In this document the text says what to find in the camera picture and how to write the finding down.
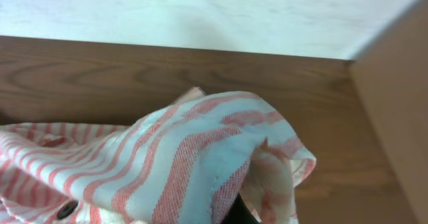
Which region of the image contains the brown wooden side panel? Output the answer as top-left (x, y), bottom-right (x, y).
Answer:
top-left (350, 0), bottom-right (427, 223)

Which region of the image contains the red white striped shirt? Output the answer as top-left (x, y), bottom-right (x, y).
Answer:
top-left (1, 88), bottom-right (316, 223)

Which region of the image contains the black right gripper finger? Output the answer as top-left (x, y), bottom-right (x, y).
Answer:
top-left (222, 195), bottom-right (259, 224)

